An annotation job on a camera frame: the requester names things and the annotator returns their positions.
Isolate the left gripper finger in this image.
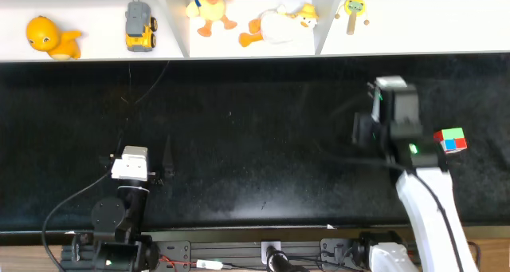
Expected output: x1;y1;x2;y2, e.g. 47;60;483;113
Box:
162;134;175;180

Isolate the grey and yellow toy truck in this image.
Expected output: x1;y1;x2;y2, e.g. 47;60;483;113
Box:
124;0;159;53

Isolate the yellow and green rattle drum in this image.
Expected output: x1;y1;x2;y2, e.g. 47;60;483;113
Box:
334;0;371;36

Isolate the yellow plush duck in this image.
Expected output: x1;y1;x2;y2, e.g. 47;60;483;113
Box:
185;0;238;38

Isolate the white plush duck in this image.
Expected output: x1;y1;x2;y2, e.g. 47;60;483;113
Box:
238;2;320;49

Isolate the orange dinosaur toy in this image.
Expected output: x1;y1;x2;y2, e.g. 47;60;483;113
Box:
25;15;83;61

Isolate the white shelf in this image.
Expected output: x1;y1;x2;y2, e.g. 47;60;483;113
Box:
0;0;510;64

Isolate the many-coloured puzzle cube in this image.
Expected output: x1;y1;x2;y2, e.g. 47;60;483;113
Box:
433;127;469;155

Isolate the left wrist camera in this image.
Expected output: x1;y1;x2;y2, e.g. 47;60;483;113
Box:
110;145;149;183

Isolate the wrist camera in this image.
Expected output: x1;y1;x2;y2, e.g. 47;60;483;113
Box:
110;145;149;183
373;75;408;90

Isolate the black cable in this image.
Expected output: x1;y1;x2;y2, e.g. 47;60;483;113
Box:
402;166;467;272
41;171;115;272

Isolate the mounting rail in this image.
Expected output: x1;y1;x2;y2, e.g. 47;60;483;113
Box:
59;230;423;272

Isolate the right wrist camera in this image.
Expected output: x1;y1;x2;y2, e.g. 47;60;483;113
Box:
373;75;408;90

